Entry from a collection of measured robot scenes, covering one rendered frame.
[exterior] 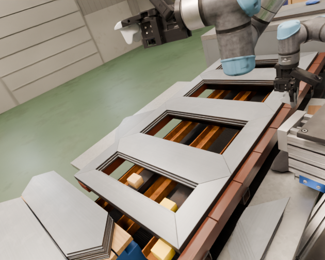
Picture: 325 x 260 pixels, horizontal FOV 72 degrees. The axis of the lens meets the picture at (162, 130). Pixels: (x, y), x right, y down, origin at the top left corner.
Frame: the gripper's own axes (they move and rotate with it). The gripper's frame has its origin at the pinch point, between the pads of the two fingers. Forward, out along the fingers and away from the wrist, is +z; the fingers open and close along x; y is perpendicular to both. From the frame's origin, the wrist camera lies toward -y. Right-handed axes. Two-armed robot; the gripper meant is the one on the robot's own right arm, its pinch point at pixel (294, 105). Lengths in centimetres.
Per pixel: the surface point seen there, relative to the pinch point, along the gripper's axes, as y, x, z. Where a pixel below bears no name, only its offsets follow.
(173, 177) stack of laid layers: 31, 54, 7
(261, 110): 15.8, -2.3, 5.6
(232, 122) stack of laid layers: 26.3, 9.0, 7.5
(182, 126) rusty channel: 68, 5, 21
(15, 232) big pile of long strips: 76, 110, 5
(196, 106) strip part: 55, 1, 6
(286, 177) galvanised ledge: -3.3, 22.7, 22.2
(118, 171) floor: 172, 22, 90
